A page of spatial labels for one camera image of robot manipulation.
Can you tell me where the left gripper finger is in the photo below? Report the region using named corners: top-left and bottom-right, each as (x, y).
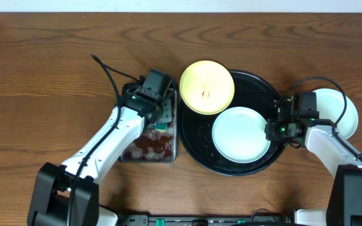
top-left (171, 80), bottom-right (178, 110)
top-left (158, 98), bottom-right (173, 124)

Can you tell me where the round black tray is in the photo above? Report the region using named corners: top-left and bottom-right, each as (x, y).
top-left (177, 70), bottom-right (285, 176)

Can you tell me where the pale green plate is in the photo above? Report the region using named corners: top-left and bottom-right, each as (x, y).
top-left (212, 107), bottom-right (271, 163)
top-left (314, 89), bottom-right (359, 139)

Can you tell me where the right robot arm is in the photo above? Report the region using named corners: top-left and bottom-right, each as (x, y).
top-left (265, 94), bottom-right (362, 225)

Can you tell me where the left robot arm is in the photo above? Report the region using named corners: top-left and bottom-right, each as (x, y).
top-left (27, 81), bottom-right (177, 225)

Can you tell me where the green yellow sponge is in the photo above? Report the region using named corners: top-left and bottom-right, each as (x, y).
top-left (155, 123), bottom-right (168, 132)

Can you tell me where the rectangular metal soapy tray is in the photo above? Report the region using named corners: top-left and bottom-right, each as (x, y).
top-left (119, 85), bottom-right (177, 163)

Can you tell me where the yellow plate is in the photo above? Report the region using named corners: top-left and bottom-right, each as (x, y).
top-left (180, 60), bottom-right (235, 115)

